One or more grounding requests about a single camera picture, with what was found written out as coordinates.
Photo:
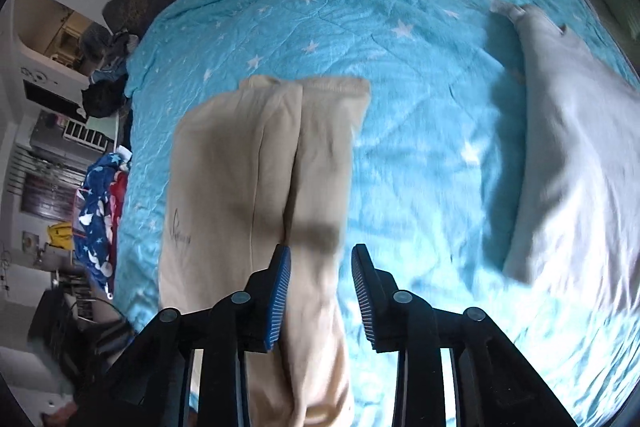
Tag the light grey garment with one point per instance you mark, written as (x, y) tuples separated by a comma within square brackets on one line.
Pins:
[(576, 235)]

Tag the beige t-shirt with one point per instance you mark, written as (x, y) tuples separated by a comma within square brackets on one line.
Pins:
[(265, 165)]

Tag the dark clothes pile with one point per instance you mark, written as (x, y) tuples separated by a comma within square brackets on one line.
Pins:
[(106, 92)]

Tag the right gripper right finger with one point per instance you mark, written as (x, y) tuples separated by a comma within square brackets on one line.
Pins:
[(375, 289)]

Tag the navy star fleece blanket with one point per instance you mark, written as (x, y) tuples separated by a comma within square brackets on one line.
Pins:
[(91, 245)]

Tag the white shelf unit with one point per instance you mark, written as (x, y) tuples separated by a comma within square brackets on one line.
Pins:
[(44, 73)]

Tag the turquoise star quilt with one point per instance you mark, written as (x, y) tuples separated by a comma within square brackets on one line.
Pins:
[(438, 163)]

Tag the red and cream knit sweater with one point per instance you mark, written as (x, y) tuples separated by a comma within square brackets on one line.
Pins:
[(117, 192)]

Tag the yellow bag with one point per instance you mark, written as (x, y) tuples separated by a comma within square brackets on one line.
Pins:
[(60, 235)]

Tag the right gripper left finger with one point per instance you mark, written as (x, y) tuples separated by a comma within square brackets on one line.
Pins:
[(268, 290)]

